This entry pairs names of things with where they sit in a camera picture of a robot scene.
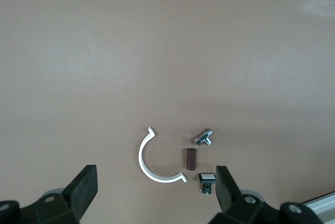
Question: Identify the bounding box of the chrome tee pipe fitting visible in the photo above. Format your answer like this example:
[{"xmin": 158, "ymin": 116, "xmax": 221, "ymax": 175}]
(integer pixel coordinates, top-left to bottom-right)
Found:
[{"xmin": 193, "ymin": 128, "xmax": 215, "ymax": 147}]

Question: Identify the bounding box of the dark brown cylinder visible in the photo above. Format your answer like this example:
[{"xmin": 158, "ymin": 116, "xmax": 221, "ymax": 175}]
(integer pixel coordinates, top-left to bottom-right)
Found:
[{"xmin": 184, "ymin": 148, "xmax": 197, "ymax": 171}]

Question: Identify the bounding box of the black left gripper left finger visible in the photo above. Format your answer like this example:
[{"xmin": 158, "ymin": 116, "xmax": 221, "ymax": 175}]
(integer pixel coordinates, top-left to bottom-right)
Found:
[{"xmin": 0, "ymin": 164, "xmax": 98, "ymax": 224}]

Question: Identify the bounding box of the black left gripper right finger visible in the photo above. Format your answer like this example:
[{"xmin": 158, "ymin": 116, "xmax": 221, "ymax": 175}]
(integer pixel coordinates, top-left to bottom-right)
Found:
[{"xmin": 209, "ymin": 165, "xmax": 321, "ymax": 224}]

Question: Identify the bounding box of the white half-ring pipe clamp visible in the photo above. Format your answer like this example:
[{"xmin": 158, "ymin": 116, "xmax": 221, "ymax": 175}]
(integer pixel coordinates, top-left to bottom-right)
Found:
[{"xmin": 138, "ymin": 126, "xmax": 188, "ymax": 183}]

